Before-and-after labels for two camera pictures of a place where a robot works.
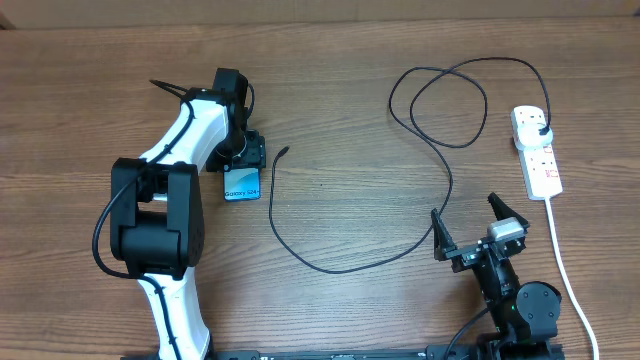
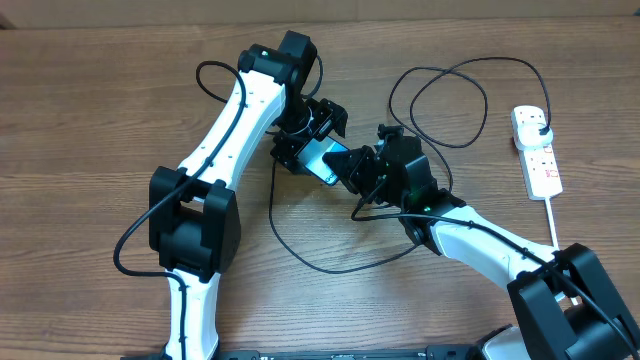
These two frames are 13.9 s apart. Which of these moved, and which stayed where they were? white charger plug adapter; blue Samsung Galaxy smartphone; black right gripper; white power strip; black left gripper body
Moved: black right gripper; blue Samsung Galaxy smartphone; black left gripper body
Stayed: white charger plug adapter; white power strip
